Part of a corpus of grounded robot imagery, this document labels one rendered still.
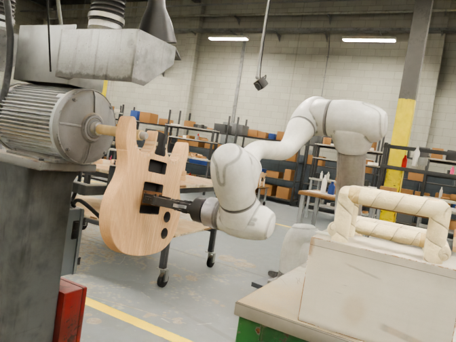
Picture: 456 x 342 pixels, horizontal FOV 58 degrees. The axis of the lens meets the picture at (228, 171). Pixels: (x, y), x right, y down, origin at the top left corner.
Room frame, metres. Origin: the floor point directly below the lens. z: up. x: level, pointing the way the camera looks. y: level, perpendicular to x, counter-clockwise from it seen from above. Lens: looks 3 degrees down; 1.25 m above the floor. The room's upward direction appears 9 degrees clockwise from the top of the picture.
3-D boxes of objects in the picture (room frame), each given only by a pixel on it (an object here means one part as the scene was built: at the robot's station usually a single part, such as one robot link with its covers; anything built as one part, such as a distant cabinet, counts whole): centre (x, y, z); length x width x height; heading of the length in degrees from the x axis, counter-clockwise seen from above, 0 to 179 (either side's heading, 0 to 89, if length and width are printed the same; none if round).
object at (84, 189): (1.60, 0.48, 1.02); 0.19 x 0.04 x 0.04; 152
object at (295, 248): (1.79, -0.37, 0.87); 0.18 x 0.16 x 0.22; 62
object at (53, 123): (1.48, 0.63, 1.25); 0.41 x 0.27 x 0.26; 62
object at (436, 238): (0.75, -0.39, 1.15); 0.03 x 0.03 x 0.09
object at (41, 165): (1.50, 0.70, 1.11); 0.36 x 0.24 x 0.04; 62
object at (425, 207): (0.78, -0.32, 1.20); 0.20 x 0.03 x 0.03; 65
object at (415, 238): (0.93, -0.38, 1.12); 0.20 x 0.03 x 0.03; 65
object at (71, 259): (1.64, 0.62, 0.93); 0.15 x 0.10 x 0.55; 62
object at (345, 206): (0.82, -0.24, 1.15); 0.03 x 0.03 x 0.09
